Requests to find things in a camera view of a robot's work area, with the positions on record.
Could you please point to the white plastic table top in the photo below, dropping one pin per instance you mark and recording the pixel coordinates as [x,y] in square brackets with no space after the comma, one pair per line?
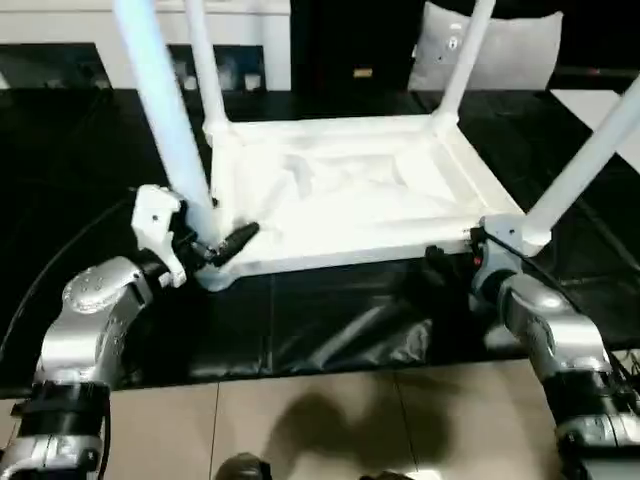
[350,200]

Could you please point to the grey cushion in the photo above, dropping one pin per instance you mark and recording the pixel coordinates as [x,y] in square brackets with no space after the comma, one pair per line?
[520,50]

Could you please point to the white plastic table leg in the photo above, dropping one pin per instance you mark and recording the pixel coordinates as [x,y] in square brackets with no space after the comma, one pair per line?
[465,60]
[585,160]
[207,65]
[165,110]

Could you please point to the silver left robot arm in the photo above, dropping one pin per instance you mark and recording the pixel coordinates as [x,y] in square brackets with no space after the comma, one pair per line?
[90,310]

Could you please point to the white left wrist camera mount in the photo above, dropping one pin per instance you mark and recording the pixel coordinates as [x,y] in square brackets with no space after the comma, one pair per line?
[155,220]

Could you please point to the white sideboard with glass doors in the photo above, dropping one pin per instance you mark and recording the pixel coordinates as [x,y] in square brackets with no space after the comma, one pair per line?
[75,25]

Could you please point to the black work mat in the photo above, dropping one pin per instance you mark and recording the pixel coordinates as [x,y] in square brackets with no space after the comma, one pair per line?
[75,175]

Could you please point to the dark round robot body part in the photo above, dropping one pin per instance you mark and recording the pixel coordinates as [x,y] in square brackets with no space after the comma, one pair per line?
[392,475]
[245,467]

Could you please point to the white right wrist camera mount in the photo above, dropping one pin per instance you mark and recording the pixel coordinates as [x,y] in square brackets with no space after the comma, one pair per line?
[500,230]

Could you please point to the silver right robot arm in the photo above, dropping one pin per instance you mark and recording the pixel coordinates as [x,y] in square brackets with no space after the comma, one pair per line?
[550,325]

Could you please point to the small white cup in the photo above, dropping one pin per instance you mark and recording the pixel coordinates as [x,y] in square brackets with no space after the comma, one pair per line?
[252,82]

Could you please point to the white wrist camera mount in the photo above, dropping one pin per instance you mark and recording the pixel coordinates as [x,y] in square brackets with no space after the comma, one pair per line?
[155,220]
[500,230]

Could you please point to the white flat panel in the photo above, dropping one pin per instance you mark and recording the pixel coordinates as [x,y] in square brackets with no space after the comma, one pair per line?
[595,110]

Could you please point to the black speaker with gold label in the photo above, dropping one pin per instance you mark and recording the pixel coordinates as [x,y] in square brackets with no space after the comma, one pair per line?
[355,45]

